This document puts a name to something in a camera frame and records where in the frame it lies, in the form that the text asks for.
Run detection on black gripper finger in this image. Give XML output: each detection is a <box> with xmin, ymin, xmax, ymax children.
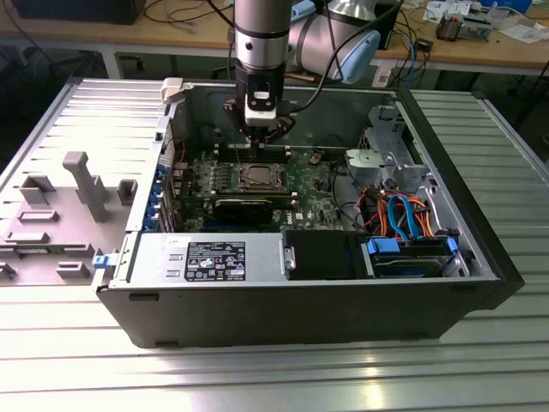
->
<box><xmin>221</xmin><ymin>98</ymin><xmax>261</xmax><ymax>150</ymax></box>
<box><xmin>258</xmin><ymin>113</ymin><xmax>298</xmax><ymax>150</ymax></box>

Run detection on metal socket cover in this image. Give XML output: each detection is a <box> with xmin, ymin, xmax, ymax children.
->
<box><xmin>239</xmin><ymin>164</ymin><xmax>285</xmax><ymax>192</ymax></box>

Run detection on cpu with silver top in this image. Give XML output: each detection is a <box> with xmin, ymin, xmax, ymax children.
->
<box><xmin>246</xmin><ymin>167</ymin><xmax>278</xmax><ymax>188</ymax></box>

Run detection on cpu socket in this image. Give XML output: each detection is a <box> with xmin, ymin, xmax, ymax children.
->
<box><xmin>238</xmin><ymin>162</ymin><xmax>287</xmax><ymax>194</ymax></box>

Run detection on white plastic case latch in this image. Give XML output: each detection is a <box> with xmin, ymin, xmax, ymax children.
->
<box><xmin>160</xmin><ymin>76</ymin><xmax>187</xmax><ymax>106</ymax></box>

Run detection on green motherboard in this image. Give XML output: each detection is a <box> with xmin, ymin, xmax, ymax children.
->
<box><xmin>169</xmin><ymin>143</ymin><xmax>349</xmax><ymax>235</ymax></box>

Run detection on green ram stick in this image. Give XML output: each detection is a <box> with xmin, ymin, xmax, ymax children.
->
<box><xmin>213</xmin><ymin>193</ymin><xmax>298</xmax><ymax>204</ymax></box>

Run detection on black graphics card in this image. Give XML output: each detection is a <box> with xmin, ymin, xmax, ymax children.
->
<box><xmin>213</xmin><ymin>196</ymin><xmax>276</xmax><ymax>225</ymax></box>

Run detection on long wooden desk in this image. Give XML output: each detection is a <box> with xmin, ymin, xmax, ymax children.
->
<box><xmin>0</xmin><ymin>0</ymin><xmax>549</xmax><ymax>79</ymax></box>

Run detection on silver metal drive cage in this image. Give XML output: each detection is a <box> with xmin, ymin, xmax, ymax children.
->
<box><xmin>345</xmin><ymin>104</ymin><xmax>435</xmax><ymax>195</ymax></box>

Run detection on black tower box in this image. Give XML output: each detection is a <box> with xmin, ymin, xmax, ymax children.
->
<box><xmin>379</xmin><ymin>0</ymin><xmax>401</xmax><ymax>52</ymax></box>

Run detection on grey power supply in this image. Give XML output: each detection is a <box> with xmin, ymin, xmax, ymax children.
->
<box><xmin>107</xmin><ymin>233</ymin><xmax>287</xmax><ymax>288</ymax></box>

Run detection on hard disk in blue carrier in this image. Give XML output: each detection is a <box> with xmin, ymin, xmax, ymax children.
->
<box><xmin>360</xmin><ymin>234</ymin><xmax>459</xmax><ymax>280</ymax></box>

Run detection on black monitor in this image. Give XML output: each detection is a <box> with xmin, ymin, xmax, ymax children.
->
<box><xmin>11</xmin><ymin>0</ymin><xmax>142</xmax><ymax>26</ymax></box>

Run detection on black pc case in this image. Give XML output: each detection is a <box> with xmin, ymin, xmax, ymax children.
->
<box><xmin>94</xmin><ymin>76</ymin><xmax>527</xmax><ymax>349</ymax></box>

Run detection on small copper coil device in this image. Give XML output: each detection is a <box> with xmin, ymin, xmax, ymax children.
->
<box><xmin>436</xmin><ymin>12</ymin><xmax>463</xmax><ymax>43</ymax></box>

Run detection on printed paper sheets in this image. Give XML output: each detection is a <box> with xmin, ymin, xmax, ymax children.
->
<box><xmin>422</xmin><ymin>0</ymin><xmax>471</xmax><ymax>22</ymax></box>

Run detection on grey parts rack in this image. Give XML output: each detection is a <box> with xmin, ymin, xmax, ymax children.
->
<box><xmin>0</xmin><ymin>149</ymin><xmax>139</xmax><ymax>288</ymax></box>

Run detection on clear plastic box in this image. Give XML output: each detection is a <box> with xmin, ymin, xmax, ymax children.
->
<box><xmin>461</xmin><ymin>12</ymin><xmax>493</xmax><ymax>43</ymax></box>

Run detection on white paper sheet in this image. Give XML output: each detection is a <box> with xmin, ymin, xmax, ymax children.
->
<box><xmin>504</xmin><ymin>23</ymin><xmax>548</xmax><ymax>45</ymax></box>

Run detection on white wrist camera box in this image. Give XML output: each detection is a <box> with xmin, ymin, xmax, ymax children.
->
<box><xmin>243</xmin><ymin>88</ymin><xmax>280</xmax><ymax>129</ymax></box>

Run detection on black wire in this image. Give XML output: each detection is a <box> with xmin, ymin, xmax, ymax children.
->
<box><xmin>315</xmin><ymin>133</ymin><xmax>365</xmax><ymax>235</ymax></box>

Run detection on red power wire bundle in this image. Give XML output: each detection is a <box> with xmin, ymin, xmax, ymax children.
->
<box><xmin>359</xmin><ymin>187</ymin><xmax>389</xmax><ymax>231</ymax></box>

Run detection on blue flat wire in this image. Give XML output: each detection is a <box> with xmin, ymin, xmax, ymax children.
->
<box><xmin>384</xmin><ymin>193</ymin><xmax>420</xmax><ymax>241</ymax></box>

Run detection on blue cable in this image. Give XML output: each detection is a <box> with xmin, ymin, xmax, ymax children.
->
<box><xmin>407</xmin><ymin>38</ymin><xmax>424</xmax><ymax>81</ymax></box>

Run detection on orange wire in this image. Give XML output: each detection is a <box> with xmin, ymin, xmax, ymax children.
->
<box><xmin>406</xmin><ymin>195</ymin><xmax>437</xmax><ymax>239</ymax></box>

